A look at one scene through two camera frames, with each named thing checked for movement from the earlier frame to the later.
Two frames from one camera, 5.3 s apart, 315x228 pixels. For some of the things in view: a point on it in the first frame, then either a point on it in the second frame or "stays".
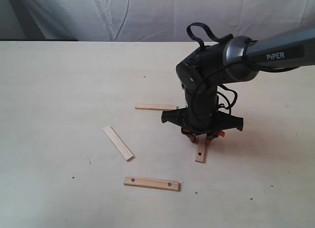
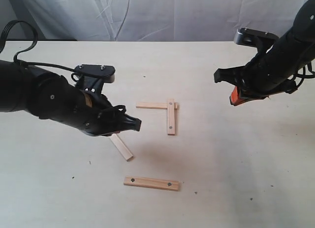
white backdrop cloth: x=151 y=16 stays
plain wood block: x=156 y=107 stays
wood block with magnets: x=201 y=148 -> x=171 y=116
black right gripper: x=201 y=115 -> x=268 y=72
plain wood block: x=128 y=155 stays
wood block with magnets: x=169 y=184 stays
